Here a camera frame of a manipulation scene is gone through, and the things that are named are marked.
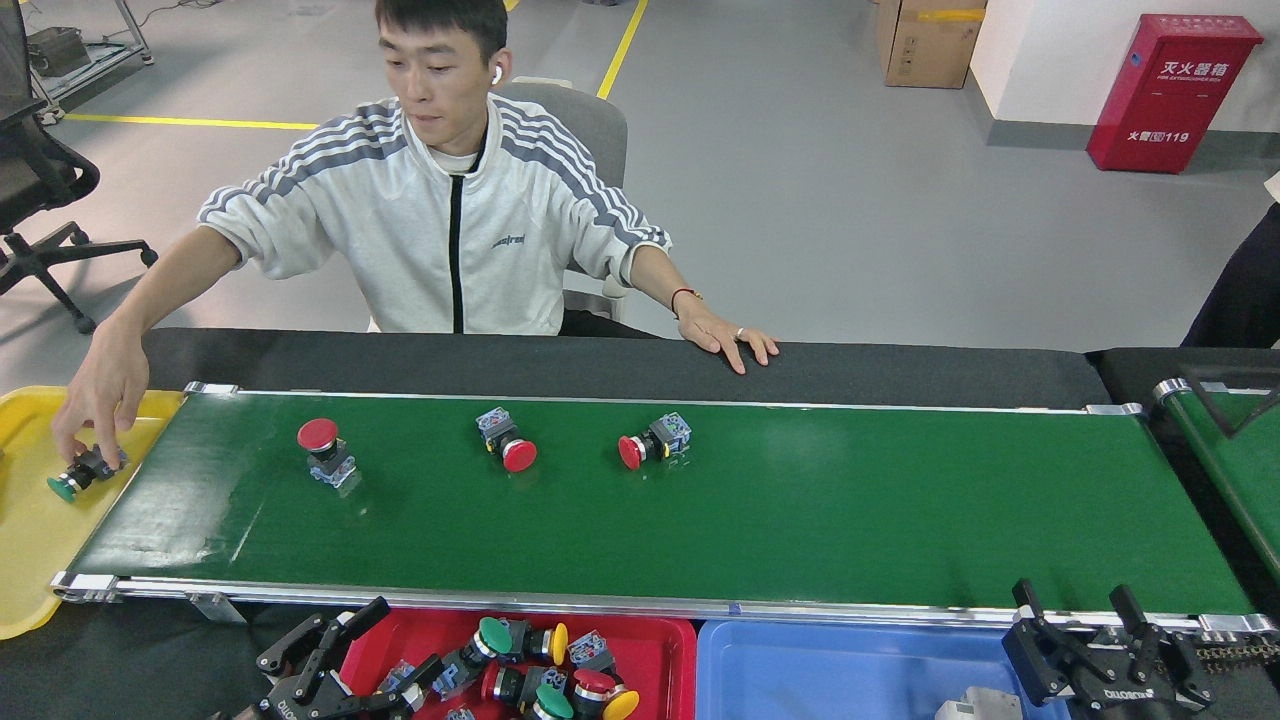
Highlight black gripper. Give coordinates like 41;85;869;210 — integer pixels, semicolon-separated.
233;596;448;720
1001;577;1217;720

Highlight white circuit breaker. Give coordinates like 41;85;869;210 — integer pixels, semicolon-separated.
935;688;1023;720

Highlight yellow mushroom push button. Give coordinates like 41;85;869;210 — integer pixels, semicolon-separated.
568;630;641;720
505;620;569;666

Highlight green conveyor belt with guide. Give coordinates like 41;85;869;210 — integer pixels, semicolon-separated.
1153;378;1280;581

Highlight blue plastic tray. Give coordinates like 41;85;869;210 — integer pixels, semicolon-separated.
695;618;1073;720

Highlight red plastic tray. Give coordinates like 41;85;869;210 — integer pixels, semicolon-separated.
340;608;698;720

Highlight yellow plastic tray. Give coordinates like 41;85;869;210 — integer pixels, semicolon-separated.
0;386;186;641

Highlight long green conveyor belt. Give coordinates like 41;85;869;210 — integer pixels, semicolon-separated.
50;380;1280;641

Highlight person's right hand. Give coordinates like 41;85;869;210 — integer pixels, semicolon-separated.
52;320;151;466

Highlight person's left hand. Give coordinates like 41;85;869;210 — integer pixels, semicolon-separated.
675;300;781;376

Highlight red mushroom push button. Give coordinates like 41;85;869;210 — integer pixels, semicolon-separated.
618;412;693;471
477;407;538;473
297;418;358;491

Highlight person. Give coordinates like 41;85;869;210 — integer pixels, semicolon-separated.
1182;170;1280;348
52;0;781;466

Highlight red fire extinguisher box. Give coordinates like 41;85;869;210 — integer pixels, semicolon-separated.
1086;13;1264;174

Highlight grey office chair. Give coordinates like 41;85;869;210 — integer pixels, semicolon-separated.
490;78;631;326

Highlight black office chair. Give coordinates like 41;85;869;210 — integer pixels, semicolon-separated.
0;0;159;336

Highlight brown cardboard box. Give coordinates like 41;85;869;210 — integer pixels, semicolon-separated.
875;0;989;89

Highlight dark grey equipment box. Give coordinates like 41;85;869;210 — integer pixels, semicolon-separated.
27;27;91;78

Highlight black drive chain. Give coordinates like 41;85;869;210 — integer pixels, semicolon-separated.
1195;630;1280;673

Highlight black triangular guide bracket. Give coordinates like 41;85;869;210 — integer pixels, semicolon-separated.
1180;365;1280;438

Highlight metal frame rack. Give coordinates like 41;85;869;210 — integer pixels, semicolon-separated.
25;0;156;121

